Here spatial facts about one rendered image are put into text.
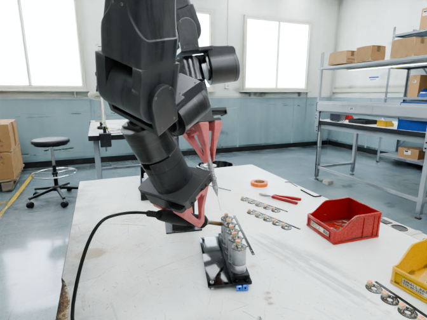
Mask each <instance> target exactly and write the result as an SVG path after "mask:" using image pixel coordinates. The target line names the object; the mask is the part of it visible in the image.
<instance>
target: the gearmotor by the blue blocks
mask: <svg viewBox="0 0 427 320"><path fill-rule="evenodd" d="M246 252H247V249H246V250H244V251H235V250H233V249H231V270H232V271H233V272H234V273H237V274H242V273H244V272H245V271H246Z"/></svg>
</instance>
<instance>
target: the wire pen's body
mask: <svg viewBox="0 0 427 320"><path fill-rule="evenodd" d="M207 166H208V167H207V168H208V170H209V171H210V172H211V174H212V176H213V180H212V188H213V189H215V188H218V185H217V180H216V176H215V171H214V165H213V163H212V158H211V155H210V162H209V163H207Z"/></svg>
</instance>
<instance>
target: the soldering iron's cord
mask: <svg viewBox="0 0 427 320"><path fill-rule="evenodd" d="M131 214H143V215H148V214H149V212H148V211H125V212H120V213H115V214H112V215H108V216H106V217H104V218H103V219H101V220H100V221H99V222H98V223H97V224H96V226H95V227H94V228H93V230H92V232H91V234H90V236H89V238H88V240H87V242H86V245H85V248H84V250H83V254H82V256H81V259H80V263H79V267H78V272H77V275H76V280H75V284H74V290H73V294H72V302H71V320H74V311H75V303H76V295H77V291H78V284H79V279H80V275H81V271H82V268H83V263H84V260H85V256H86V253H87V251H88V247H89V245H90V243H91V240H92V238H93V236H94V234H95V232H96V231H97V229H98V228H99V227H100V225H101V224H102V223H103V222H104V221H106V220H107V219H109V218H112V217H117V216H121V215H131Z"/></svg>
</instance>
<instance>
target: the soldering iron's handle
mask: <svg viewBox="0 0 427 320"><path fill-rule="evenodd" d="M147 211H148V212H149V214H148V215H146V216H147V217H154V218H156V219H157V220H159V221H162V222H166V223H170V224H174V225H184V226H193V227H196V226H195V225H193V224H191V223H190V222H188V221H187V220H184V219H183V218H182V217H180V216H178V215H176V214H175V213H174V212H173V210H158V211H151V210H147ZM191 214H192V215H193V216H194V217H195V218H197V219H198V214H195V213H191ZM207 222H208V219H207V216H206V215H205V221H204V223H203V225H202V226H201V227H200V229H202V228H204V227H206V225H207Z"/></svg>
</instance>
